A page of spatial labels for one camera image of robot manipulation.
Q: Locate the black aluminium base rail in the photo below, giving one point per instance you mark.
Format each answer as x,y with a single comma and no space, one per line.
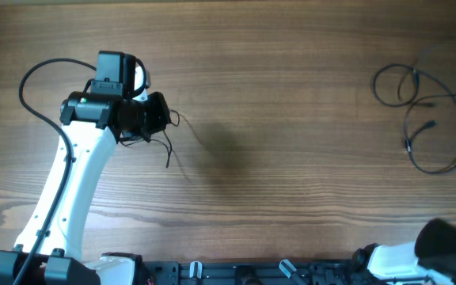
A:
319,272

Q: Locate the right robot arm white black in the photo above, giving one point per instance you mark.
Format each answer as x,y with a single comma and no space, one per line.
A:
430,259

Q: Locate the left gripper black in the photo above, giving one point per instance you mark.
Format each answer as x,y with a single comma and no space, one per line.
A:
161,118

